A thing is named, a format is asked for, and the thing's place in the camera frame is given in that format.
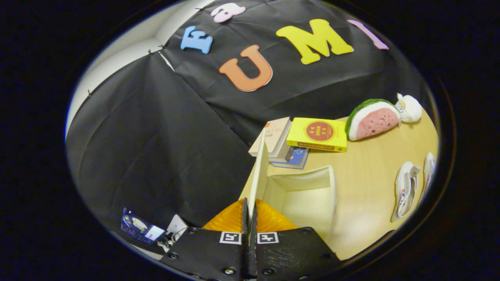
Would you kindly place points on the blue book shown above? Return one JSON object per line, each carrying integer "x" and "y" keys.
{"x": 299, "y": 158}

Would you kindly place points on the lit display screen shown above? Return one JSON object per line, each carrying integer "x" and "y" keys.
{"x": 140, "y": 228}

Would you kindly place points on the white plush toy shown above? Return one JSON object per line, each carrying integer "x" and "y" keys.
{"x": 410, "y": 111}

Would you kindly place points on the yellow book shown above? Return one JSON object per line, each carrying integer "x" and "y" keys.
{"x": 316, "y": 132}

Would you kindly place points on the watermelon slice plush toy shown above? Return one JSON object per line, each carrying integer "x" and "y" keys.
{"x": 375, "y": 121}

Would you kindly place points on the grey book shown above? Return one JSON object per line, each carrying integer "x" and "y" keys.
{"x": 287, "y": 154}

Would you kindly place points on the beige book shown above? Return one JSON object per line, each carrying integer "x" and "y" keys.
{"x": 275, "y": 132}

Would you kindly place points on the beige fabric storage box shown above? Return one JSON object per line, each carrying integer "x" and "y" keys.
{"x": 304, "y": 207}

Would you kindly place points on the white canvas shoe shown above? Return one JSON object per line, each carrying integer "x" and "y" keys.
{"x": 429, "y": 171}
{"x": 406, "y": 187}

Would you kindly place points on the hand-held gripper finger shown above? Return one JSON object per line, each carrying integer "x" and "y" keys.
{"x": 253, "y": 234}
{"x": 245, "y": 222}

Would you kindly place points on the white device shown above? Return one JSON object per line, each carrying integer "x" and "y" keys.
{"x": 176, "y": 226}

